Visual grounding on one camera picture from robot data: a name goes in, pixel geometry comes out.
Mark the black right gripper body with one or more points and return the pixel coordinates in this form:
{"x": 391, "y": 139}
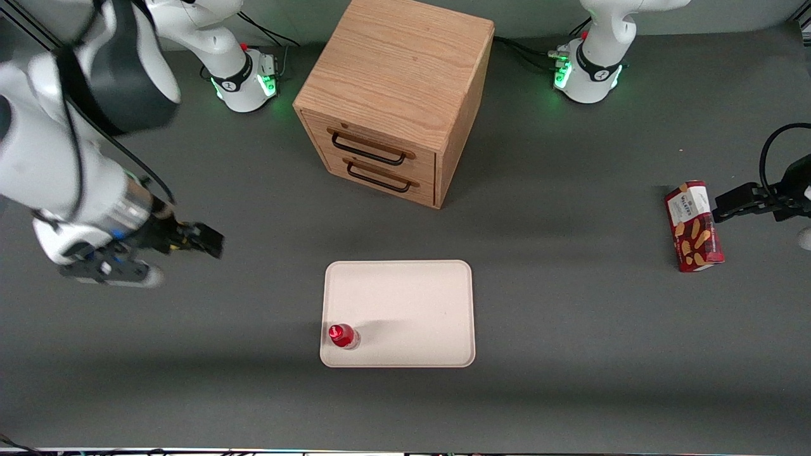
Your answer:
{"x": 162, "y": 229}

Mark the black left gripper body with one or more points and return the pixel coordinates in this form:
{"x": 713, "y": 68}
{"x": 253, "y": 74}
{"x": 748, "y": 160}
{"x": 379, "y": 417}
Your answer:
{"x": 792, "y": 187}

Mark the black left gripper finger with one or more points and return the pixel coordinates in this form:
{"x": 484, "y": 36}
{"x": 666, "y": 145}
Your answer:
{"x": 747, "y": 211}
{"x": 738, "y": 196}

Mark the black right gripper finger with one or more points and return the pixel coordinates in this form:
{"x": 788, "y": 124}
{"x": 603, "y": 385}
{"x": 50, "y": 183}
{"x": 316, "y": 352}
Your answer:
{"x": 208, "y": 237}
{"x": 197, "y": 249}

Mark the red coke bottle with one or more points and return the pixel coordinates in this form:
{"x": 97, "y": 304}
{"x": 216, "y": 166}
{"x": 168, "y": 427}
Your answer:
{"x": 343, "y": 335}

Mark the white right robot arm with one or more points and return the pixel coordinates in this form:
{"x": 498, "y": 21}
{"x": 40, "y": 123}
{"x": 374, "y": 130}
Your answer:
{"x": 57, "y": 158}

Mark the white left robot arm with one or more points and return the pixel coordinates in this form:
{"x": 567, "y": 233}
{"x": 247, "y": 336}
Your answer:
{"x": 599, "y": 57}

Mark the beige rectangular tray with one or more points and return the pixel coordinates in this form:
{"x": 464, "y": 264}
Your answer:
{"x": 405, "y": 304}

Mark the red cookie box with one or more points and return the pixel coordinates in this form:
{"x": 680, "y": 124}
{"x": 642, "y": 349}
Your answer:
{"x": 694, "y": 228}

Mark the wooden drawer cabinet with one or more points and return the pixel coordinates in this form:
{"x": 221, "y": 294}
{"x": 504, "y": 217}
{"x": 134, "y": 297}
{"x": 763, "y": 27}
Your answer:
{"x": 399, "y": 76}

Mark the aluminium frame rail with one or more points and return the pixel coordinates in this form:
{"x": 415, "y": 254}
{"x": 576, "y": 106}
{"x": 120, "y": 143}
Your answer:
{"x": 803, "y": 24}
{"x": 28, "y": 28}

